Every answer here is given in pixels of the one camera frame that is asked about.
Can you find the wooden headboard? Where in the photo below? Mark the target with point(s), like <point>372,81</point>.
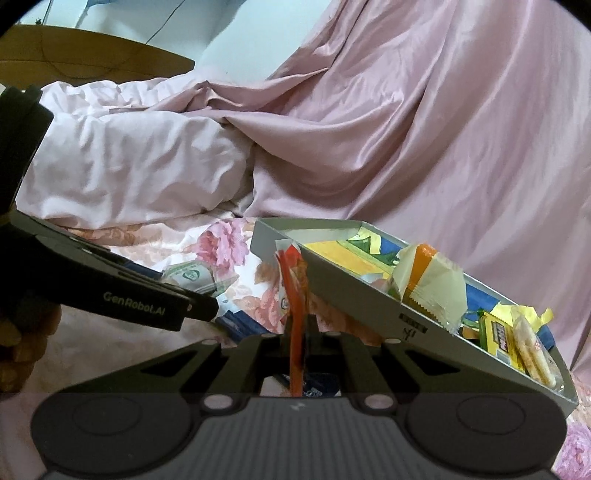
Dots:
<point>69,50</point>

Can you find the red snack packet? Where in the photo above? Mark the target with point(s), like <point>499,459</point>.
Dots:
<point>296,295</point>

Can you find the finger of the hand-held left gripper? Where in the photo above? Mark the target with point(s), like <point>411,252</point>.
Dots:
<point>205,310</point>

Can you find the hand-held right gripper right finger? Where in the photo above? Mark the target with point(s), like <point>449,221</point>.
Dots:
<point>315,346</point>

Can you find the white duvet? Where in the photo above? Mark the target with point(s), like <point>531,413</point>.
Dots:
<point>129,161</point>

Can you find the flat yellow orange packet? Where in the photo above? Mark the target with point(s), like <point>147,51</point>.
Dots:
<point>341,258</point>

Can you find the cream orange bread packet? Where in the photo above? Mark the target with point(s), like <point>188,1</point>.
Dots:
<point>434,286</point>

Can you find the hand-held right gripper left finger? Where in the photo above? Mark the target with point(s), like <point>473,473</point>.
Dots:
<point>277,350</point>

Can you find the green white snack packet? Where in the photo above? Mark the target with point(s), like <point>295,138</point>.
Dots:
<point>189,277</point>

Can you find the yellow snack packet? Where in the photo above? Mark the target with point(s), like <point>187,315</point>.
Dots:
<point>501,341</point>

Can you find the person's left hand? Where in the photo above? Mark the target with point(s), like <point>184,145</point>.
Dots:
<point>27,350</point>

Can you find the grey cardboard box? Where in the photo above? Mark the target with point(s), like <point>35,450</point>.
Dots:
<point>351,304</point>

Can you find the blue sachet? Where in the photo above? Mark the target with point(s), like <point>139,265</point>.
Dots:
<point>240,325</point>

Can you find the white rice cracker packet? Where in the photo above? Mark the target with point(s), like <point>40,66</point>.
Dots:
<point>531,355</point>

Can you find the pink quilt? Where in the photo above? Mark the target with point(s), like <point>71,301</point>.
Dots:
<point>415,115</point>

